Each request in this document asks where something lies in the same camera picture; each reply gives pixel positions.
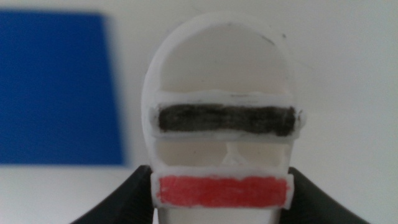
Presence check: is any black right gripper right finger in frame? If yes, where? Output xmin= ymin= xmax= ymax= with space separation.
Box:
xmin=281 ymin=166 xmax=371 ymax=224

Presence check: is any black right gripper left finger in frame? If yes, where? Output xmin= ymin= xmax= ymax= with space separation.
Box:
xmin=70 ymin=165 xmax=155 ymax=224

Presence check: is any white shoe with stripes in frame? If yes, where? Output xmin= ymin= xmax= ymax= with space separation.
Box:
xmin=140 ymin=11 xmax=307 ymax=224

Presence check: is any blue mat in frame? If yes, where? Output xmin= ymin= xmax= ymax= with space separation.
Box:
xmin=0 ymin=10 xmax=127 ymax=167

